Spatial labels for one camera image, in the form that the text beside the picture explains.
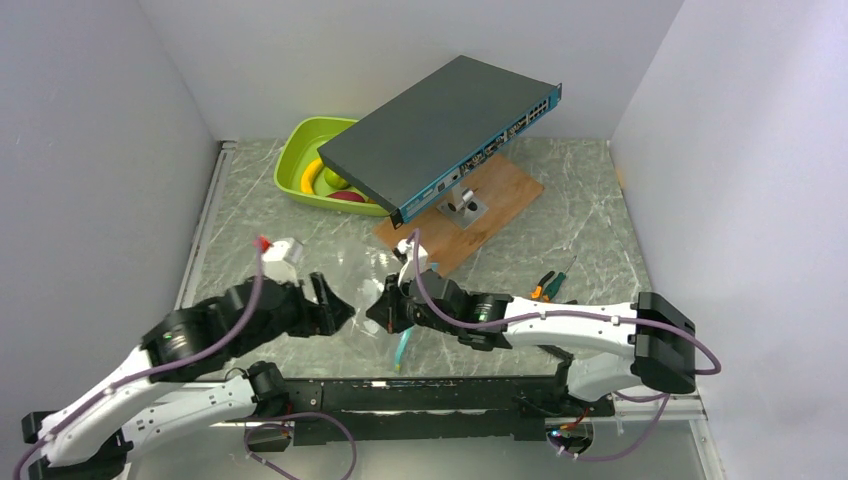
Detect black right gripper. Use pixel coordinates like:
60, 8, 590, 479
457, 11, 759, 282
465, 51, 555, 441
366, 269, 459, 336

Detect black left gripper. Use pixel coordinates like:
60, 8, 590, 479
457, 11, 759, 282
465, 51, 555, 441
233, 271, 357, 356

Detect clear zip top bag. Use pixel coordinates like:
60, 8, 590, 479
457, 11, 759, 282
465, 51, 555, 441
321, 239, 415, 375

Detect green toy pear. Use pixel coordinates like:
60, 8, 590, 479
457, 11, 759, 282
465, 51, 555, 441
322, 167, 350, 190

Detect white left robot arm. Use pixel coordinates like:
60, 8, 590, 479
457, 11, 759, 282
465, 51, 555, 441
13, 272, 355, 479

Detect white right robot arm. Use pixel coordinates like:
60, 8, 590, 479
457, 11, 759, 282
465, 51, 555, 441
366, 271, 696, 415

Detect dark red toy fruit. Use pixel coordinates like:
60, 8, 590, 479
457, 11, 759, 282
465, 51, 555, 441
328, 190, 367, 203

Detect yellow toy banana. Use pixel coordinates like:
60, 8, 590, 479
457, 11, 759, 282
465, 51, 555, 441
299, 158, 324, 195

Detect wooden board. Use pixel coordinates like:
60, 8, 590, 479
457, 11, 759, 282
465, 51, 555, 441
373, 154, 544, 276

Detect lime green plastic tray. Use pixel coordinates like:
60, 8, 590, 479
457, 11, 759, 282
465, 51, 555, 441
274, 116, 388, 217

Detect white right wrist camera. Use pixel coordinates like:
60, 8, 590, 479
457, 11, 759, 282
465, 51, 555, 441
393, 239, 431, 284

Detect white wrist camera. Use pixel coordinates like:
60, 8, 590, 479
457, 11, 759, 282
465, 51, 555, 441
393, 239, 431, 284
254, 235, 304, 284

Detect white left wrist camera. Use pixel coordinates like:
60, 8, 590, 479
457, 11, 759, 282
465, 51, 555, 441
254, 235, 304, 284

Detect metal stand bracket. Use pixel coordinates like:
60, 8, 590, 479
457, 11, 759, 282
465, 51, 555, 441
437, 184, 488, 230

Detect dark grey network switch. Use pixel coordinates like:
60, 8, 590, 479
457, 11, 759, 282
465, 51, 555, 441
317, 55, 562, 228

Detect orange handled pliers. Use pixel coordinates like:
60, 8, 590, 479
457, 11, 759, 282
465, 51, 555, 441
530, 270, 566, 302

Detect green handled screwdriver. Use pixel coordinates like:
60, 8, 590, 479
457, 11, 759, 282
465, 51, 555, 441
542, 255, 577, 301

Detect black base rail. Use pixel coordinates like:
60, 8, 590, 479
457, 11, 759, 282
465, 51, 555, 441
249, 375, 615, 441

